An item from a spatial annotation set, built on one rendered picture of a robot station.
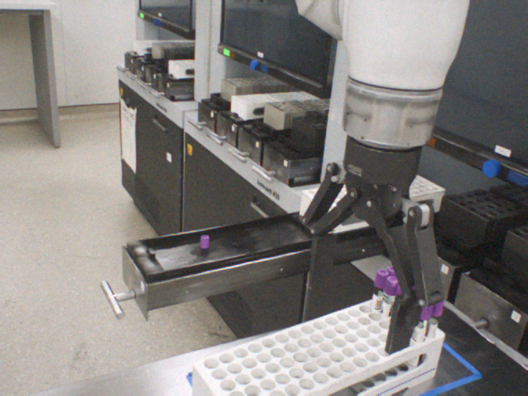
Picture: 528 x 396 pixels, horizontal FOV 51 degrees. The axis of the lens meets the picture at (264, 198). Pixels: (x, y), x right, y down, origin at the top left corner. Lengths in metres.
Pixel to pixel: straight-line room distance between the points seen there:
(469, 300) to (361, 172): 0.53
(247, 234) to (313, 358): 0.45
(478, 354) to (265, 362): 0.31
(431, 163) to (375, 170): 0.81
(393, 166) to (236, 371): 0.28
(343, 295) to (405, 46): 0.90
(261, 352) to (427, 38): 0.37
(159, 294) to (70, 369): 1.12
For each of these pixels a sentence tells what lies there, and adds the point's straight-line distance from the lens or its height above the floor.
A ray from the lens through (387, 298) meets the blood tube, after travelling 0.72.
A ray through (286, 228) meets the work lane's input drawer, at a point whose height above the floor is 0.80.
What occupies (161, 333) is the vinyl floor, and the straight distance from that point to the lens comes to 2.11.
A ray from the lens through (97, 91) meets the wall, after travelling 4.54.
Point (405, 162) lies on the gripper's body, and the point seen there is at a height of 1.12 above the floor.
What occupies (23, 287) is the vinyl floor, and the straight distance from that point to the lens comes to 2.44.
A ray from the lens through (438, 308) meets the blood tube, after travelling 0.69.
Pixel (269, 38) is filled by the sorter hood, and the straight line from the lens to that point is 1.64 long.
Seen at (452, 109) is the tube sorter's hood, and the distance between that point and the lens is 1.10.
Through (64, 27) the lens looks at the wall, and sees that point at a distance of 4.40.
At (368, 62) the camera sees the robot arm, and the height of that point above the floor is 1.21.
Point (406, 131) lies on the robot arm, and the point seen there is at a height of 1.15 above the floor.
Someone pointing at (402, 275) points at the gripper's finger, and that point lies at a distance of 0.57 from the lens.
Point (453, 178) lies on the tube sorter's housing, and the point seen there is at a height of 0.82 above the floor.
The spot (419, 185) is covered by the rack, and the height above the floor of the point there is 0.86.
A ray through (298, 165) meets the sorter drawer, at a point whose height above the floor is 0.79.
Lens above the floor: 1.30
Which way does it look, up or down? 24 degrees down
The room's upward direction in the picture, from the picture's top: 5 degrees clockwise
